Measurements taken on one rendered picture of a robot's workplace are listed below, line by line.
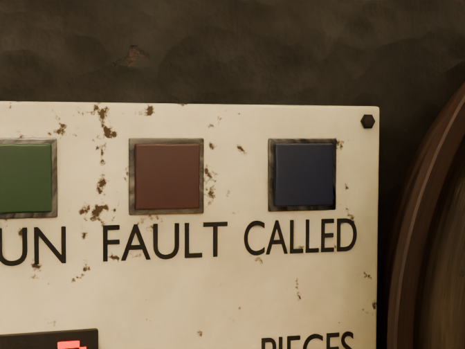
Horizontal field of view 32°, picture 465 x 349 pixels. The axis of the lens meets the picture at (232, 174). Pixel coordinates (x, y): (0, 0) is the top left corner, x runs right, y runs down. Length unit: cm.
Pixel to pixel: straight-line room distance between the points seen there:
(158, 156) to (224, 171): 4
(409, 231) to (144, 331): 15
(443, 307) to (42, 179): 21
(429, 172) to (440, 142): 2
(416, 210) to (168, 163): 13
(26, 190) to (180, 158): 8
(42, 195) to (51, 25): 9
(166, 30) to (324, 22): 10
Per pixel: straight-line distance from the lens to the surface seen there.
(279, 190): 46
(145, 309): 45
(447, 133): 43
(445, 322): 41
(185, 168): 44
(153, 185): 44
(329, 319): 49
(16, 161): 43
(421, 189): 43
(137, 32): 47
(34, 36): 46
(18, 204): 43
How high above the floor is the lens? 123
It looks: 3 degrees down
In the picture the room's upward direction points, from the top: straight up
